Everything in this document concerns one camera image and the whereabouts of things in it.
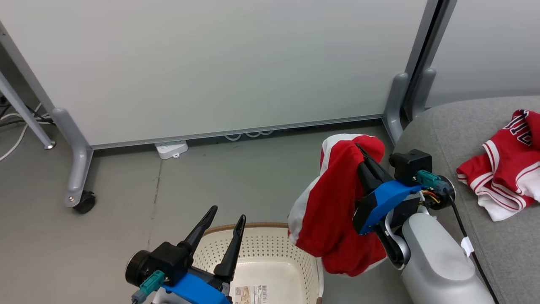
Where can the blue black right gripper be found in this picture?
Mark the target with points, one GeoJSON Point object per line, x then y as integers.
{"type": "Point", "coordinates": [382, 202]}

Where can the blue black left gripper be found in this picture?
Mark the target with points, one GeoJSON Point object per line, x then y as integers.
{"type": "Point", "coordinates": [198, 291]}

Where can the red and white garment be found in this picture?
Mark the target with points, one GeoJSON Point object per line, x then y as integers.
{"type": "Point", "coordinates": [329, 211]}

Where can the red jersey with black print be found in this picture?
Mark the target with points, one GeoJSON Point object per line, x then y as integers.
{"type": "Point", "coordinates": [506, 169]}

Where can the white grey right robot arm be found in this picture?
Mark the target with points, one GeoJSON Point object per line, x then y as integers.
{"type": "Point", "coordinates": [434, 253]}

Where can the grey fabric sofa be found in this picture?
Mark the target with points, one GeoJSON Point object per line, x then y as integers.
{"type": "Point", "coordinates": [451, 143]}

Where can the cream perforated laundry basket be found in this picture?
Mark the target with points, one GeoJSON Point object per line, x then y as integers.
{"type": "Point", "coordinates": [270, 270]}

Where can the white barcode label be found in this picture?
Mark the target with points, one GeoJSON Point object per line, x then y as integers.
{"type": "Point", "coordinates": [252, 294]}

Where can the white power strip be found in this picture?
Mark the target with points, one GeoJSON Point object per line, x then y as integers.
{"type": "Point", "coordinates": [171, 149]}

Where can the grey partition foot with caster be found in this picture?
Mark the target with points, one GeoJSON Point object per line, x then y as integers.
{"type": "Point", "coordinates": [80, 169]}

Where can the narrow white partition panel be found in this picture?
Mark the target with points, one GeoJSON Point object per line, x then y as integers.
{"type": "Point", "coordinates": [493, 46]}

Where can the large white partition panel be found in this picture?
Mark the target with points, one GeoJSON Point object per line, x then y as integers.
{"type": "Point", "coordinates": [219, 63]}

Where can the grey metal table leg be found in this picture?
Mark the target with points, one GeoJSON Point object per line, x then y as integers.
{"type": "Point", "coordinates": [25, 114]}

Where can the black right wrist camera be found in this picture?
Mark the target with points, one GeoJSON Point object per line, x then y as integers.
{"type": "Point", "coordinates": [409, 164]}

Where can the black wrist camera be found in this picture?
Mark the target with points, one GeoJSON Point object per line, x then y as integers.
{"type": "Point", "coordinates": [409, 164]}
{"type": "Point", "coordinates": [168, 259]}

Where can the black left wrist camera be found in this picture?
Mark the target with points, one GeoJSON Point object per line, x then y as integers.
{"type": "Point", "coordinates": [168, 259]}

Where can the teal right camera plug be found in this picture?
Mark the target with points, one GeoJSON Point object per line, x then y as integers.
{"type": "Point", "coordinates": [428, 179]}

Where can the teal camera plug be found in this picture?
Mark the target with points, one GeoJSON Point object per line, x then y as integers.
{"type": "Point", "coordinates": [152, 283]}
{"type": "Point", "coordinates": [428, 179]}

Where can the teal left camera plug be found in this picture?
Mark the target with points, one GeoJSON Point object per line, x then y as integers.
{"type": "Point", "coordinates": [152, 283]}

